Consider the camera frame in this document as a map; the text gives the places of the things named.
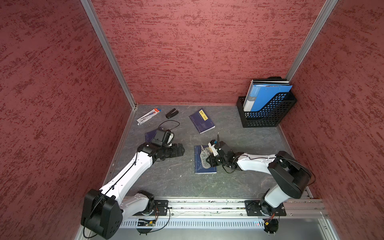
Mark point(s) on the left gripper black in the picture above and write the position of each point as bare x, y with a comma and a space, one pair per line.
174, 153

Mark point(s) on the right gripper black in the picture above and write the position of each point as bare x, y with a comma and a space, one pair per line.
211, 159

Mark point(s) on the grey knitted cloth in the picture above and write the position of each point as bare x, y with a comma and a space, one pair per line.
204, 155

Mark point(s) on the blue book Yuewei notes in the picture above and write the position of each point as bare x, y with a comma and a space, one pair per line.
150, 135

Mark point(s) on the blue book Zhuangzi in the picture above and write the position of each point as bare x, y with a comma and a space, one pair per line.
199, 168

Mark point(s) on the blue book Tang poems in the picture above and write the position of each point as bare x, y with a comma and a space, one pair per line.
202, 121

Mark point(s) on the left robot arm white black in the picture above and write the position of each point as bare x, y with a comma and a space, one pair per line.
105, 209

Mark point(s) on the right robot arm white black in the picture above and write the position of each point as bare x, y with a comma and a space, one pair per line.
290, 176

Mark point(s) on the white red pen package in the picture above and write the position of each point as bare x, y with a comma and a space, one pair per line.
148, 116

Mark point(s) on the black stapler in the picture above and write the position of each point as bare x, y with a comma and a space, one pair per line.
172, 113

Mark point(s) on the black mesh file holder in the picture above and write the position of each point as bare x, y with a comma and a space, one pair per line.
270, 114

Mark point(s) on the blue folder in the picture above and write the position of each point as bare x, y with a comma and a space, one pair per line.
259, 95

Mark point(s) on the dark folders behind blue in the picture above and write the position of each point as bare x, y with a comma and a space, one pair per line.
271, 81

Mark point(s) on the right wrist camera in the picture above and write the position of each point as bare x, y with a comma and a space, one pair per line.
211, 145

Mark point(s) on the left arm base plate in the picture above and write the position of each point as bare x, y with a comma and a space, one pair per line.
160, 208

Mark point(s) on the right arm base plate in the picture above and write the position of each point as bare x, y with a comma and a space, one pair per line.
256, 209

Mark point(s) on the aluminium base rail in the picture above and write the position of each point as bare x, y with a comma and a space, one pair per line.
230, 214

